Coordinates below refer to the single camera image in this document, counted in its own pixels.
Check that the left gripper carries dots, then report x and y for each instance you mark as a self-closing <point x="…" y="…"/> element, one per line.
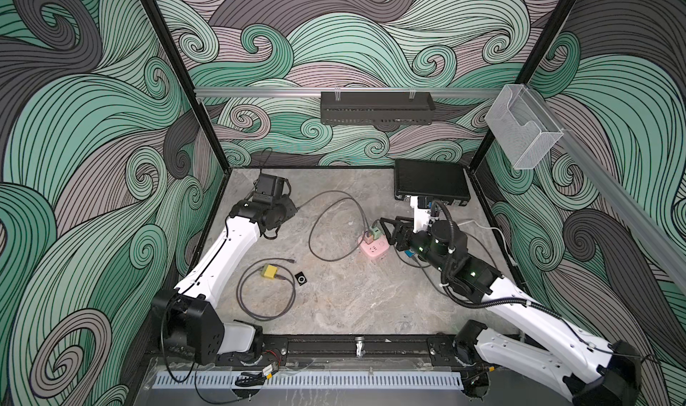
<point x="289" y="210"/>

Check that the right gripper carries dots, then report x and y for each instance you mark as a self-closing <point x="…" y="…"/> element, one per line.
<point x="401" y="229"/>

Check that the green charger adapter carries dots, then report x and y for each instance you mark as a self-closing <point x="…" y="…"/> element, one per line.
<point x="377" y="232"/>

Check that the black mp3 player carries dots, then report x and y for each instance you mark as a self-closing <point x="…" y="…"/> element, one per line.
<point x="301" y="278"/>

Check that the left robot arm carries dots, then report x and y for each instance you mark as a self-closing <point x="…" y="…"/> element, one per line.
<point x="190" y="328"/>

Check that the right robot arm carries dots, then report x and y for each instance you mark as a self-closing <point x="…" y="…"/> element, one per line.
<point x="582" y="368"/>

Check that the pink power strip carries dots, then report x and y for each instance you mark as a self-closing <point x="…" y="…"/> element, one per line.
<point x="375" y="249"/>

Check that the yellow charger adapter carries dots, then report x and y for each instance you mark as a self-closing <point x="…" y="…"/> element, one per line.
<point x="269" y="271"/>

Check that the black hard case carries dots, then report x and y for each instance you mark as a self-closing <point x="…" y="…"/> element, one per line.
<point x="431" y="179"/>

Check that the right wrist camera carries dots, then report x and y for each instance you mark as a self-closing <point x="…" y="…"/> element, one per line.
<point x="424" y="213"/>

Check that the black wall shelf tray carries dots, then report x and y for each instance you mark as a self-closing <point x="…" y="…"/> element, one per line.
<point x="388" y="108"/>

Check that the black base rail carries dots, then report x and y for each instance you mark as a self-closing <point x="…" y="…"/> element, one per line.
<point x="440" y="348"/>

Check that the aluminium rail back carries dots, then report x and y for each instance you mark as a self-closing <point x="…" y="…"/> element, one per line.
<point x="314" y="92"/>

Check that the aluminium rail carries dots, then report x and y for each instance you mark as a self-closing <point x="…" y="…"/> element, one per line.
<point x="609" y="160"/>
<point x="314" y="92"/>

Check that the clear acrylic wall holder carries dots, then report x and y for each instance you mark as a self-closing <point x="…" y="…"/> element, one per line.
<point x="524" y="126"/>

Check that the aluminium rail right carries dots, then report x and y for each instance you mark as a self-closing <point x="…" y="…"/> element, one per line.
<point x="609" y="160"/>

